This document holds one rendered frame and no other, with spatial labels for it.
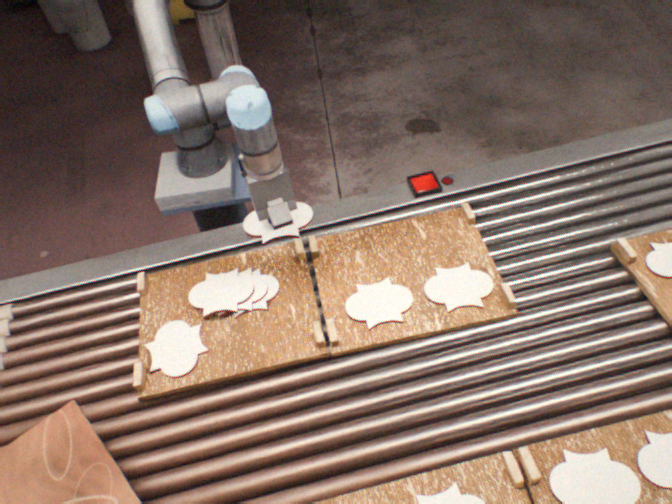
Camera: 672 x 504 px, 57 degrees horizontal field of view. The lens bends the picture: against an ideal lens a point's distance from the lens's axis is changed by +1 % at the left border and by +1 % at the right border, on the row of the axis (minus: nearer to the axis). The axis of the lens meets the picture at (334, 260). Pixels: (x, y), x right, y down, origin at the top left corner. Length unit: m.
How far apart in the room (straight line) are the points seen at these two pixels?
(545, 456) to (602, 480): 0.10
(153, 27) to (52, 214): 2.28
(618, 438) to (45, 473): 1.01
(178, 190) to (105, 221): 1.55
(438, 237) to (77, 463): 0.91
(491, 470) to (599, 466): 0.18
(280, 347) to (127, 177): 2.36
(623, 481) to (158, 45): 1.17
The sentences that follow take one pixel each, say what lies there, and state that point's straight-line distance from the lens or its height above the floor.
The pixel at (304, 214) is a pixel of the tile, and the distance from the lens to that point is 1.31.
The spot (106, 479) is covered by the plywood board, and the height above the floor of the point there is 1.04.
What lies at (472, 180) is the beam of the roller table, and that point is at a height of 0.92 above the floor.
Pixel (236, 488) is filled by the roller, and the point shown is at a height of 0.92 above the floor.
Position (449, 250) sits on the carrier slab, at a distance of 1.47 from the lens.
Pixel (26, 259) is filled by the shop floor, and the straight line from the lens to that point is 3.35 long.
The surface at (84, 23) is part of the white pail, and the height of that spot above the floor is 0.20.
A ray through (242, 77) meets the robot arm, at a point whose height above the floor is 1.42.
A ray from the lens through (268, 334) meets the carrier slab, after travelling 1.36.
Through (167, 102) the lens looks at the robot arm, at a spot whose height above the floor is 1.42.
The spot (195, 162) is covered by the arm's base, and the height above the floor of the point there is 0.97.
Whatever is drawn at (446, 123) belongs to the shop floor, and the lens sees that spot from 3.47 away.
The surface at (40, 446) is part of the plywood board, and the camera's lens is 1.27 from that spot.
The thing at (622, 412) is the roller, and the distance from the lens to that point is 1.30.
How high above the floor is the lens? 2.02
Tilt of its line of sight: 47 degrees down
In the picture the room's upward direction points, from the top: 10 degrees counter-clockwise
